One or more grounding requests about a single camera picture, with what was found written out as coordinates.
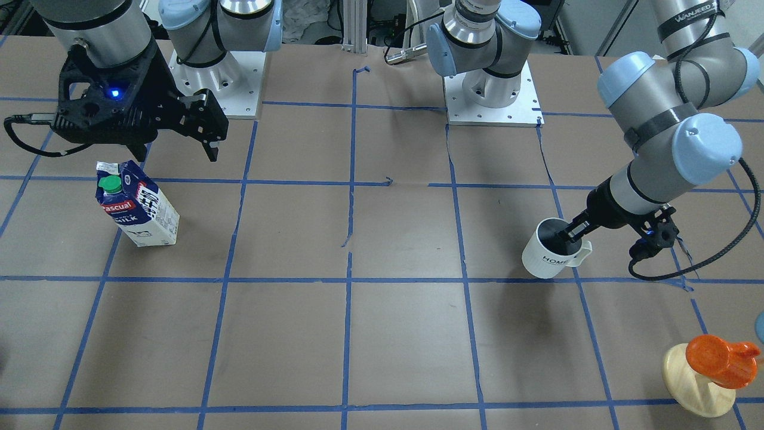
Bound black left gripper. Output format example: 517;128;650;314
560;182;679;260

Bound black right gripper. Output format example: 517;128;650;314
50;41;229;162

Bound white grey mug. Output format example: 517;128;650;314
522;217;593;280

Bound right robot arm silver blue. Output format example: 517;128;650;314
4;1;283;162

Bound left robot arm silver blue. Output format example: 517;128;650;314
426;1;759;260

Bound blue white milk carton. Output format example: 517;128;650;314
95;160;180;247

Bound orange mug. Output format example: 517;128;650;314
685;334;761;389

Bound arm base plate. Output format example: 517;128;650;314
168;51;268;119
443;62;545;127

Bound aluminium frame post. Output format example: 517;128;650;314
341;0;368;56

